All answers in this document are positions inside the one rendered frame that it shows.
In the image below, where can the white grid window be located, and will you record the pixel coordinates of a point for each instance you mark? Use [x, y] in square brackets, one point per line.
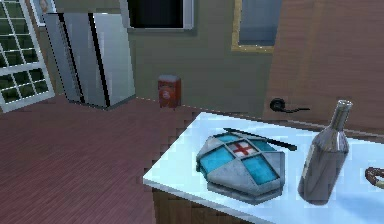
[20, 56]

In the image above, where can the blue grey octagonal box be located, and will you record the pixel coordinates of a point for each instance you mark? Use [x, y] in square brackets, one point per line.
[240, 163]

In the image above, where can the grey framed dark window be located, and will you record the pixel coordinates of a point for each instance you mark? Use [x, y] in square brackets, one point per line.
[156, 13]

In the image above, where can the grey wine bottle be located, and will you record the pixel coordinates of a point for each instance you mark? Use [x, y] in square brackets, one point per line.
[325, 160]

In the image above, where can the brown wooden room door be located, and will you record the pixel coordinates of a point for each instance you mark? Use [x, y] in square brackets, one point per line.
[333, 60]

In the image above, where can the silver fridge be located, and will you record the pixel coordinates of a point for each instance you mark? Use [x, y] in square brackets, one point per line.
[113, 56]

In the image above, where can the red bin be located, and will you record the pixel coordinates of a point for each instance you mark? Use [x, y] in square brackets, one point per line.
[169, 91]

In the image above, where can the white top wooden table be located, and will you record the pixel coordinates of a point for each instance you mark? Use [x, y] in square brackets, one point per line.
[186, 160]

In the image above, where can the black thin stick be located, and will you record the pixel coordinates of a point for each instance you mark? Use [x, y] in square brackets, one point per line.
[263, 138]

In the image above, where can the yellow framed wall picture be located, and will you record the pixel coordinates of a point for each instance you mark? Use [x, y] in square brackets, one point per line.
[256, 23]

